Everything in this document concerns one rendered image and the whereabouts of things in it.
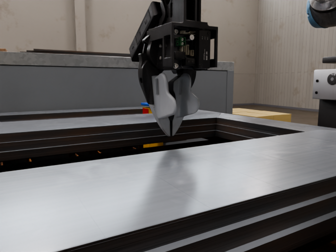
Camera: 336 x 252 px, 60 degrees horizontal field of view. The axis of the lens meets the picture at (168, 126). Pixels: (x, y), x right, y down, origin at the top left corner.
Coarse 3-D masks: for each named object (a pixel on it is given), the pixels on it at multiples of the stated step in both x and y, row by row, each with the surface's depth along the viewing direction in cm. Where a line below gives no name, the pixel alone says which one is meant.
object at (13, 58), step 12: (0, 60) 90; (12, 60) 92; (24, 60) 94; (36, 60) 95; (48, 60) 97; (60, 60) 99; (72, 60) 101; (84, 60) 103; (96, 60) 105; (108, 60) 107; (120, 60) 109
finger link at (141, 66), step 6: (138, 54) 41; (144, 54) 40; (144, 60) 40; (138, 66) 41; (144, 66) 40; (150, 66) 40; (138, 72) 41; (144, 72) 40; (150, 72) 41; (156, 72) 41; (138, 78) 41; (144, 78) 40; (150, 78) 41; (144, 84) 41; (150, 84) 41; (144, 90) 41; (150, 90) 41; (150, 96) 41; (150, 102) 42
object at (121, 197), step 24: (72, 168) 31; (96, 168) 31; (120, 168) 31; (96, 192) 25; (120, 192) 25; (144, 192) 25; (168, 192) 25; (96, 216) 20; (120, 216) 20; (144, 216) 20; (168, 216) 20
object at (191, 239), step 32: (96, 128) 62; (128, 128) 65; (160, 128) 69; (192, 128) 73; (224, 128) 74; (256, 128) 66; (0, 160) 52; (288, 192) 26; (320, 192) 28; (160, 224) 19; (192, 224) 21; (224, 224) 22; (256, 224) 23; (288, 224) 25; (320, 224) 26
